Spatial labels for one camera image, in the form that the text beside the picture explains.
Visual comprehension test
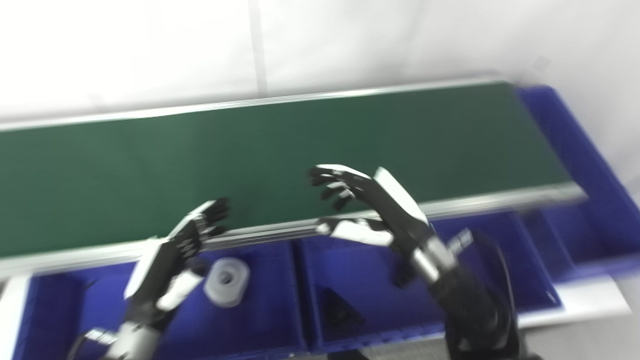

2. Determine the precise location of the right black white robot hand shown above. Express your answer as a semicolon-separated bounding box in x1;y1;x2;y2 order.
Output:
308;164;436;261

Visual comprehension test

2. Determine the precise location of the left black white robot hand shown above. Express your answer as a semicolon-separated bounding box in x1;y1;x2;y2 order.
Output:
123;197;231;331

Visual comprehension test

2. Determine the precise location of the black bracket part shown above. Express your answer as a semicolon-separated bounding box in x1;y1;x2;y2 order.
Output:
320;286;367;327

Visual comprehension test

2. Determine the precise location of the blue plastic bin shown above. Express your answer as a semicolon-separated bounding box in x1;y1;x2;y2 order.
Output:
515;85;640;273
295;210;563;353
12;242;308;360

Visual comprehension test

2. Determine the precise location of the white cylindrical part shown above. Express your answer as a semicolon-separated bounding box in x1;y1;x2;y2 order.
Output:
203;257;251;307

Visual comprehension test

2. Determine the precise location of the green conveyor belt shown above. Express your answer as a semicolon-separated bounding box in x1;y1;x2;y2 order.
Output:
0;75;588;281
0;82;573;258

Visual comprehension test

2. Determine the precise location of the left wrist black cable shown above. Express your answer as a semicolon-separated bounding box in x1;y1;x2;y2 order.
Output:
65;327;119;360

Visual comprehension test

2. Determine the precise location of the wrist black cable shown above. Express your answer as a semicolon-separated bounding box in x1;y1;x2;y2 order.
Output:
65;327;119;360
447;227;517;346

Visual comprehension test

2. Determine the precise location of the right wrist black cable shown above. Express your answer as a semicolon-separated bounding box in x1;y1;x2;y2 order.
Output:
447;227;517;346

